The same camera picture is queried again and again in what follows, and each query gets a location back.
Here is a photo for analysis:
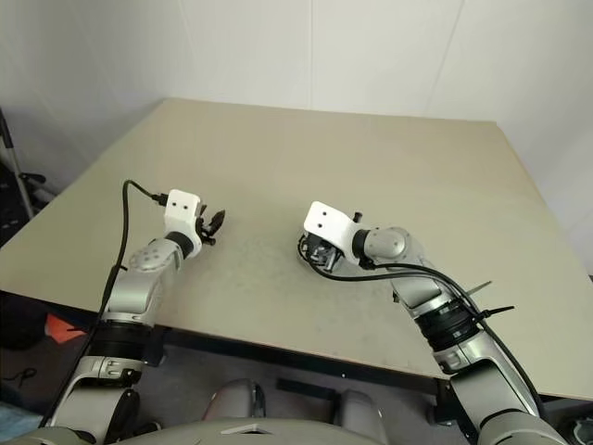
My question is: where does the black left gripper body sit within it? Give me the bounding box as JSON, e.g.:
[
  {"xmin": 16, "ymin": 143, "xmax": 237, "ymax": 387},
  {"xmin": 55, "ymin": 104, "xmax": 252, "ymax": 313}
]
[{"xmin": 195, "ymin": 206, "xmax": 217, "ymax": 247}]

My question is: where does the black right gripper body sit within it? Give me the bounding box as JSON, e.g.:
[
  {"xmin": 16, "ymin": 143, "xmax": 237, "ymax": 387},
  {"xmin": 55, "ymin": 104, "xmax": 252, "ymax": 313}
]
[{"xmin": 303, "ymin": 234, "xmax": 347, "ymax": 273}]

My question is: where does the black flat bar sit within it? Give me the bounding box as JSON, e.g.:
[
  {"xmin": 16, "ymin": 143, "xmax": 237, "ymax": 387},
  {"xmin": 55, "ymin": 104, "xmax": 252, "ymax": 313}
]
[{"xmin": 276, "ymin": 377, "xmax": 337, "ymax": 401}]

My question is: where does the black zip tie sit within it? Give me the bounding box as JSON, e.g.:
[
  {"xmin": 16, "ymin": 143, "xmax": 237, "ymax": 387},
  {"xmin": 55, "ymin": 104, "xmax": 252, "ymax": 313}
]
[
  {"xmin": 462, "ymin": 279, "xmax": 493, "ymax": 298},
  {"xmin": 474, "ymin": 304, "xmax": 516, "ymax": 324}
]

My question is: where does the grey rounded leg cover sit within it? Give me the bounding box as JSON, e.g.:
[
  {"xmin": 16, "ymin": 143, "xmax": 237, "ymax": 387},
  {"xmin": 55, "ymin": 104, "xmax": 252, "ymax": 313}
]
[
  {"xmin": 203, "ymin": 378, "xmax": 268, "ymax": 423},
  {"xmin": 335, "ymin": 388, "xmax": 384, "ymax": 427}
]

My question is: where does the orange object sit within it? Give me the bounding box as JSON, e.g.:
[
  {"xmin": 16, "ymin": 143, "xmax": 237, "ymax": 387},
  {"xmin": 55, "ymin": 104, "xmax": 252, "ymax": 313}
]
[{"xmin": 44, "ymin": 313, "xmax": 89, "ymax": 342}]

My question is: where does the grey robot torso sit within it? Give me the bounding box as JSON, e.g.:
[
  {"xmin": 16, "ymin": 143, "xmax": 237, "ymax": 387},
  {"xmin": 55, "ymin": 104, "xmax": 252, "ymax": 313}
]
[{"xmin": 152, "ymin": 416, "xmax": 390, "ymax": 445}]

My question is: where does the silver tripod stand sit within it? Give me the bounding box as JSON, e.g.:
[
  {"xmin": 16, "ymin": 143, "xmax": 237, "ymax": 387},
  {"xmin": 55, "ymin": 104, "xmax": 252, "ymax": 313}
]
[{"xmin": 0, "ymin": 106, "xmax": 47, "ymax": 219}]

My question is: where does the black round bag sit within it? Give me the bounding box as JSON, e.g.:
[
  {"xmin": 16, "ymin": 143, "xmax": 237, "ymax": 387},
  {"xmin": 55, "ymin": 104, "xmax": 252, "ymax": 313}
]
[{"xmin": 0, "ymin": 296, "xmax": 47, "ymax": 351}]

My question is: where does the blue cloth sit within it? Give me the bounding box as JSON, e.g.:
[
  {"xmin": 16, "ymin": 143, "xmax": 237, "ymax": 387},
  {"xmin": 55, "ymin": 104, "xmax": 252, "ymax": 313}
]
[{"xmin": 0, "ymin": 402, "xmax": 38, "ymax": 432}]

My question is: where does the dark grey floor object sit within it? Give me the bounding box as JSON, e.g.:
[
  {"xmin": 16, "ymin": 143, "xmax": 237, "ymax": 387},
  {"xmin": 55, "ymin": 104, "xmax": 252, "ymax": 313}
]
[{"xmin": 567, "ymin": 410, "xmax": 593, "ymax": 445}]

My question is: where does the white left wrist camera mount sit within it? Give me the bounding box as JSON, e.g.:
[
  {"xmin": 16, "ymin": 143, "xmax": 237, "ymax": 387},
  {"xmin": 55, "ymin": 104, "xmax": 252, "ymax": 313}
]
[{"xmin": 164, "ymin": 188, "xmax": 204, "ymax": 256}]

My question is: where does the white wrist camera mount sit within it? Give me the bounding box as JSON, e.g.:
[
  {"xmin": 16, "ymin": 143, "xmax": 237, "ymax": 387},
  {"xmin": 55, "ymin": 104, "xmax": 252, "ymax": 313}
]
[
  {"xmin": 164, "ymin": 188, "xmax": 204, "ymax": 256},
  {"xmin": 303, "ymin": 200, "xmax": 360, "ymax": 261}
]

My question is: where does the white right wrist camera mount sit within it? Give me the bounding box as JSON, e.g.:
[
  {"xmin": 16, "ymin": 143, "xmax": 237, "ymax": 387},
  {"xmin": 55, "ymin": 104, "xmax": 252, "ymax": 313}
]
[{"xmin": 303, "ymin": 200, "xmax": 360, "ymax": 261}]

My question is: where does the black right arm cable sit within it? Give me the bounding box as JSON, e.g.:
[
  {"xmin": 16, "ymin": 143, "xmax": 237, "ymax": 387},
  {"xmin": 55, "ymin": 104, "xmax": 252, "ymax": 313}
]
[{"xmin": 308, "ymin": 259, "xmax": 546, "ymax": 418}]

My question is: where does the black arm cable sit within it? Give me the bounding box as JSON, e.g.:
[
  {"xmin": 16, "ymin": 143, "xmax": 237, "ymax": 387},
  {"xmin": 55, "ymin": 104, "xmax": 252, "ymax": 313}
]
[
  {"xmin": 308, "ymin": 259, "xmax": 546, "ymax": 418},
  {"xmin": 39, "ymin": 179, "xmax": 169, "ymax": 430}
]

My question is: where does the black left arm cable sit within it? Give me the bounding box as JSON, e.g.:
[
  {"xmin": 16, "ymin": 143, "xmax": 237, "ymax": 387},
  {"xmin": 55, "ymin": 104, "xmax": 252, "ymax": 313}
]
[{"xmin": 39, "ymin": 179, "xmax": 169, "ymax": 430}]

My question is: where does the black table frame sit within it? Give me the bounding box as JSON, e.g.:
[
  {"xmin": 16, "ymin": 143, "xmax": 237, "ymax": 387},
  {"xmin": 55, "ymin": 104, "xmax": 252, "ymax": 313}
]
[{"xmin": 0, "ymin": 289, "xmax": 593, "ymax": 409}]

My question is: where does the black cable loop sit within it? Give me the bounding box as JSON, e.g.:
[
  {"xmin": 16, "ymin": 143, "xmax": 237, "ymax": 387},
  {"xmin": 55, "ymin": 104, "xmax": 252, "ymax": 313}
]
[{"xmin": 0, "ymin": 368, "xmax": 38, "ymax": 386}]

